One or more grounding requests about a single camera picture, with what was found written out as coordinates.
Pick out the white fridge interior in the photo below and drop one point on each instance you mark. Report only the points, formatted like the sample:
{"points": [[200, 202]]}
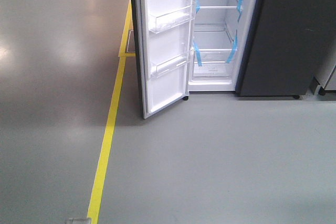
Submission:
{"points": [[221, 30]]}

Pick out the dark grey fridge door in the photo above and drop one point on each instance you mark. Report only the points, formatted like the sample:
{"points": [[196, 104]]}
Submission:
{"points": [[287, 41]]}

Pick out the clear lower door bin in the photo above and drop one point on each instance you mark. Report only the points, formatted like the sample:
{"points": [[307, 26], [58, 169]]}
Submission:
{"points": [[158, 70]]}

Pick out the clear door bin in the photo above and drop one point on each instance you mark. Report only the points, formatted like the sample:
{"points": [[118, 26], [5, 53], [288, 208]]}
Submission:
{"points": [[164, 22], [158, 70]]}

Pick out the yellow floor tape line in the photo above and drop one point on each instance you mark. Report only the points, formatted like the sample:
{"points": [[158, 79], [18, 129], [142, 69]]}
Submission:
{"points": [[103, 161]]}

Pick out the clear upper door bin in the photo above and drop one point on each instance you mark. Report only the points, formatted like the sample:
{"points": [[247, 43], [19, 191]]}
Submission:
{"points": [[164, 22]]}

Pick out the metal floor socket plate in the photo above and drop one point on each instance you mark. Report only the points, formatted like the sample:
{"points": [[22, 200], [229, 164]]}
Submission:
{"points": [[85, 220]]}

